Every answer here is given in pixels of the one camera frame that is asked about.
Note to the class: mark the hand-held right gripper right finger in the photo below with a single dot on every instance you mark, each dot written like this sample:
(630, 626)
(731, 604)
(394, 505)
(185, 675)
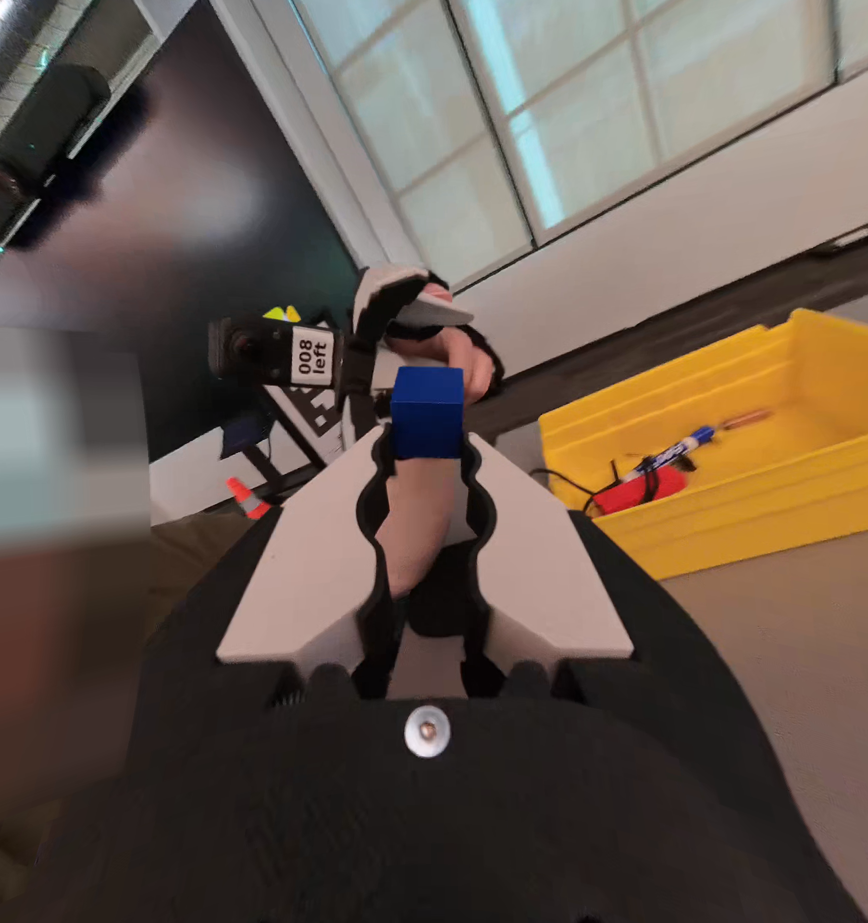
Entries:
(549, 584)

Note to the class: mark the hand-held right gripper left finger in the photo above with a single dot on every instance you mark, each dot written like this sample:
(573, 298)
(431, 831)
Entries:
(297, 577)

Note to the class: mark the dark blue cube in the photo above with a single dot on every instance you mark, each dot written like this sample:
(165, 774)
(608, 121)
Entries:
(427, 415)

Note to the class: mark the yellow plastic bin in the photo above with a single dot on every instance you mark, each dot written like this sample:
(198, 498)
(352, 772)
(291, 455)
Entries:
(765, 519)

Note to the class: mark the person's left forearm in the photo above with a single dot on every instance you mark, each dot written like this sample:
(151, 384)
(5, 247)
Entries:
(419, 519)

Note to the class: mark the person's left hand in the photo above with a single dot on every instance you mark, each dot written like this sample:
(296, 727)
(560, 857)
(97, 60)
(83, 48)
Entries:
(441, 350)

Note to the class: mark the black white marker board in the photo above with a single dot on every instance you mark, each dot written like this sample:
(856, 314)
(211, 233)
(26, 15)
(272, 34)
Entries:
(318, 418)

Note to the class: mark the small orange cone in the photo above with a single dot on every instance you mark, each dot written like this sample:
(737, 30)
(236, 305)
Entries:
(250, 501)

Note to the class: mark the red plastic block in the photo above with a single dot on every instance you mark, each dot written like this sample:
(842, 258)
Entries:
(636, 494)

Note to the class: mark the blue dry-erase marker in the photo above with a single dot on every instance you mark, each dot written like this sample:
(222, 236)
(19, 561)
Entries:
(668, 454)

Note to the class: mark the large paned window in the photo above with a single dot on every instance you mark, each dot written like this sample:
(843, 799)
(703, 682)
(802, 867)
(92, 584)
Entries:
(585, 108)

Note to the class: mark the large black wall screen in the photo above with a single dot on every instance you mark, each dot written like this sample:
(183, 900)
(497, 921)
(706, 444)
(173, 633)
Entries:
(189, 216)

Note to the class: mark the black video camera bar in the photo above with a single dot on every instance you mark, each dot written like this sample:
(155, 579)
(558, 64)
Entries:
(37, 137)

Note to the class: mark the slim spiral metal duct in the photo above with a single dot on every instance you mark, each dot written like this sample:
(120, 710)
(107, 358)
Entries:
(1, 29)

